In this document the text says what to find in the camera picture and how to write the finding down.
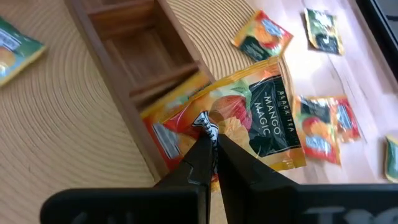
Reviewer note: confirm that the brown wooden compartment tea box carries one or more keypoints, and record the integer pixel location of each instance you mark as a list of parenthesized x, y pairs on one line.
[(140, 46)]

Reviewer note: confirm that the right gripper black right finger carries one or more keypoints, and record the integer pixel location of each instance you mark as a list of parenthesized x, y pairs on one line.
[(248, 193)]

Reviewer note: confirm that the green yellow tea packet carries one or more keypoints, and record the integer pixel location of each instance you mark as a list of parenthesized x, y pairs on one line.
[(15, 53), (323, 31), (392, 158)]

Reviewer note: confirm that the round woven straw placemat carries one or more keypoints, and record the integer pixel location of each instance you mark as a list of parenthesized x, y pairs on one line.
[(62, 124)]

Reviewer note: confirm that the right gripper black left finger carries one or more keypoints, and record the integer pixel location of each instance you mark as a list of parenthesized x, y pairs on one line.
[(192, 174)]

